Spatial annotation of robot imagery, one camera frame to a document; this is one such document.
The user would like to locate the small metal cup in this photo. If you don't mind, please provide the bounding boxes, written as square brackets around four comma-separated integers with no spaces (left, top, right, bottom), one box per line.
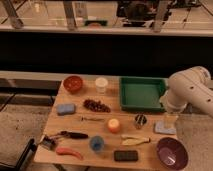
[134,114,147,129]

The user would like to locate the orange fruit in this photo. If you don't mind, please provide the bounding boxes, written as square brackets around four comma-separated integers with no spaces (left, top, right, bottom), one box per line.
[107,118,121,133]

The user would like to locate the white plastic cup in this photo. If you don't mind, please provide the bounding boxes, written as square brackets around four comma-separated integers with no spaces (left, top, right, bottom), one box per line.
[95,77,108,93]

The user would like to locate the bunch of dark grapes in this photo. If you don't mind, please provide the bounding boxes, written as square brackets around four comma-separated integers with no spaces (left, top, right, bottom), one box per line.
[83,99,111,113]

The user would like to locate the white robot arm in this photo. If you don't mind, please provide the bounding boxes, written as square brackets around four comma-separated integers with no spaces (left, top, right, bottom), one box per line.
[160,66,213,128]

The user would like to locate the green plastic tray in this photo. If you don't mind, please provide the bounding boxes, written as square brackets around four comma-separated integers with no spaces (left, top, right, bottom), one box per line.
[119,77,166,113]

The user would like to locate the blue sponge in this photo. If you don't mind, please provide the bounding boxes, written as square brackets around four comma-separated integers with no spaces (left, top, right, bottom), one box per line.
[56,104,76,116]

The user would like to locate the red-brown bowl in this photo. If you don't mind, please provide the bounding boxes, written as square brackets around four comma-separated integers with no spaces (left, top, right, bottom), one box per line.
[63,75,83,93]

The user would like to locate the red chili pepper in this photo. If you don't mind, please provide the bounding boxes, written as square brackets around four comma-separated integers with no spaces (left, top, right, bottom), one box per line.
[55,147,83,160]

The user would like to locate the black remote control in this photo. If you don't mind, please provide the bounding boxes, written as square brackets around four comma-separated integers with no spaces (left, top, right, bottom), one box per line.
[114,150,138,162]

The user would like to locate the black chair part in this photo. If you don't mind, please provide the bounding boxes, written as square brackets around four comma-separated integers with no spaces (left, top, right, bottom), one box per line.
[0,139,37,171]

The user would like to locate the yellow banana peel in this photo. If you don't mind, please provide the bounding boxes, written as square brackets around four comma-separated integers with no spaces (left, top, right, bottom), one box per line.
[121,134,151,146]

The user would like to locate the purple bowl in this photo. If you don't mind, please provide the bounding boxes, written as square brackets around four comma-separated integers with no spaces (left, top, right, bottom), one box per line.
[156,137,189,171]

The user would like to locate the blue cup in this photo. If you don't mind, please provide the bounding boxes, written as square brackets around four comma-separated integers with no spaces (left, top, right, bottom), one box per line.
[89,136,105,152]

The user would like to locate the black handled brush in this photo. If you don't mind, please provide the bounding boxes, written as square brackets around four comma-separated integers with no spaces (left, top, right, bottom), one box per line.
[49,131,89,139]

